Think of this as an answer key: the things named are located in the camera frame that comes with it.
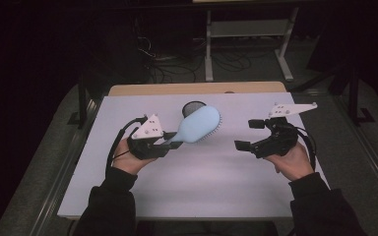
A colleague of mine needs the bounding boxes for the wooden table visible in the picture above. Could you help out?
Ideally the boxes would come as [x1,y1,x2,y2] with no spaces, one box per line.
[107,81,288,97]

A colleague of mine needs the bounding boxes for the person's left hand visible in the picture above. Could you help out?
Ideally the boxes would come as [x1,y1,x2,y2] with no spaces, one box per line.
[111,137,158,176]

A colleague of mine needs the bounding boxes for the light blue hairbrush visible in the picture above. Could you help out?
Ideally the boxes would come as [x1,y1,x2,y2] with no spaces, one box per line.
[163,104,222,148]

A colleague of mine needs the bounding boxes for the black floor cables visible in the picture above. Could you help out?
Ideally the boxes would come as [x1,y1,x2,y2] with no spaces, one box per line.
[134,18,199,85]
[211,47,254,73]

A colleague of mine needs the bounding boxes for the person's right hand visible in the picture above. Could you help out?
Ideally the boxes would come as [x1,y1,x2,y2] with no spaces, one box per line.
[264,141,315,183]

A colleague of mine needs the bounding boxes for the metal floor rail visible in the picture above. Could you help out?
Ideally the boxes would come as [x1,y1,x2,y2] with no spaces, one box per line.
[29,97,99,236]
[336,96,378,210]

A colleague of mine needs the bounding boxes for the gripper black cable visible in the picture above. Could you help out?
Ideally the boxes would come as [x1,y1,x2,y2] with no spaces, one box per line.
[294,125,318,172]
[104,115,149,175]

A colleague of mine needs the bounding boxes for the white table cover board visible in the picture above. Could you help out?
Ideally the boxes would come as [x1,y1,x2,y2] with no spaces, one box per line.
[57,91,330,219]

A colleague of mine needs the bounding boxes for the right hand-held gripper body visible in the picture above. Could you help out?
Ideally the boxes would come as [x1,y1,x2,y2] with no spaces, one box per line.
[251,101,319,159]

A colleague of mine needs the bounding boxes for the white metal desk frame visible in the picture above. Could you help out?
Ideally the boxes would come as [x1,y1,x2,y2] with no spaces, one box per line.
[204,6,300,83]

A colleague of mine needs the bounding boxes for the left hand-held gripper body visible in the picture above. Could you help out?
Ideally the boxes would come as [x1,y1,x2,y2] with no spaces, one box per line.
[126,113,179,161]

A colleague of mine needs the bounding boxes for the black metal stand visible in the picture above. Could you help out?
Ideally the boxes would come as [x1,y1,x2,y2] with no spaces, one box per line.
[346,62,377,126]
[67,78,95,131]

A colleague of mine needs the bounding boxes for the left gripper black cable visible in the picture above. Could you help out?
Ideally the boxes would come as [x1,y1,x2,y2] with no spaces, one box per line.
[104,115,149,175]

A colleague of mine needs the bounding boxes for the black mesh pen cup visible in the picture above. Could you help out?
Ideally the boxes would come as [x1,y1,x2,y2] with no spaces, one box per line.
[181,100,208,119]

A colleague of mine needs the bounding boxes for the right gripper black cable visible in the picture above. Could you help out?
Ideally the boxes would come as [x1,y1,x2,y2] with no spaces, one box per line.
[294,125,318,172]

